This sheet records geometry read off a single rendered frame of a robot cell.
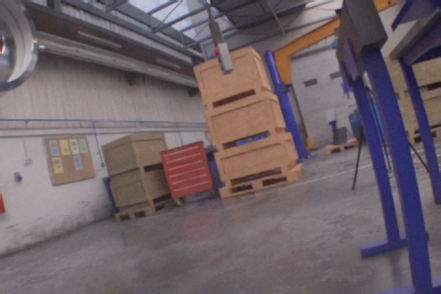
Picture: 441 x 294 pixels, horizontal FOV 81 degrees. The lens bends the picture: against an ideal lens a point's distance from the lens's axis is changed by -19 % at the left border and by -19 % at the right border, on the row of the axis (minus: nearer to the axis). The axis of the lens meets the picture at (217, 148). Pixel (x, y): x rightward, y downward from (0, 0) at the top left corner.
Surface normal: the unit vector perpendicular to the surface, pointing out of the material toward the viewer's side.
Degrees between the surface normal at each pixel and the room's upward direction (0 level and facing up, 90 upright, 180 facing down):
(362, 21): 90
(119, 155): 90
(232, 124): 90
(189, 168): 90
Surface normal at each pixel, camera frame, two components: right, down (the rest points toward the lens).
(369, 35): -0.33, 0.05
